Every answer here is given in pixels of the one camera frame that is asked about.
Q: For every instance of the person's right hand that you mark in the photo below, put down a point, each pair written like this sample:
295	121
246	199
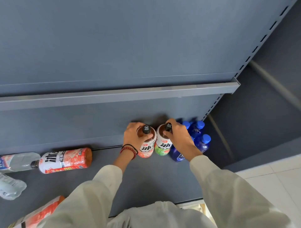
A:
181	141

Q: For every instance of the person's left hand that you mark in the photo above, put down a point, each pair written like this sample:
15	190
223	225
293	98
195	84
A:
130	137

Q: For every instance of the person's right thumb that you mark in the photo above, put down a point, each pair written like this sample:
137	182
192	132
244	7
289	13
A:
167	135

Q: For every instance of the person's left thumb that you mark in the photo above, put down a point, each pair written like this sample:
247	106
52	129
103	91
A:
141	140

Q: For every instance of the red label tea bottle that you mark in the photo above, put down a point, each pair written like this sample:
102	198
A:
63	161
38	213
148	146

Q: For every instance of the green label tea bottle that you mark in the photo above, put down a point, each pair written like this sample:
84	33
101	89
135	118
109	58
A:
162	146

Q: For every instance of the person's left forearm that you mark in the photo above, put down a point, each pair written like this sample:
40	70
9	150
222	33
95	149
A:
98	188

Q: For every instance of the person's right forearm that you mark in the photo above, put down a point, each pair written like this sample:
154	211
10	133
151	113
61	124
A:
225	192

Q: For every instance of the black wrist band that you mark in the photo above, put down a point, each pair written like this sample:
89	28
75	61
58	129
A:
131	146

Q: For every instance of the blue drink bottle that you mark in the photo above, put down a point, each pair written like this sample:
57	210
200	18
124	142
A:
197	129
176	155
203	143
186	124

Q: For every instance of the grey base shelf board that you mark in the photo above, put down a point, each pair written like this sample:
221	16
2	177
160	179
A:
150	178

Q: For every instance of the grey metal shelf board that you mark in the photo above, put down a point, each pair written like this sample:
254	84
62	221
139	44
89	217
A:
112	70

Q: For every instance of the person's white clothing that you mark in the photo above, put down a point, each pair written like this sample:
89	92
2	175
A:
160	216

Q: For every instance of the grey neighbouring shelf unit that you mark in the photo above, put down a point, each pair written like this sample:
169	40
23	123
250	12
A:
258	112

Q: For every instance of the clear water bottle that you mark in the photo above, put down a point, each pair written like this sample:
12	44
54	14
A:
10	188
18	162

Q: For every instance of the grey slotted shelf upright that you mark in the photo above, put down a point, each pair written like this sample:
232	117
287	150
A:
258	40

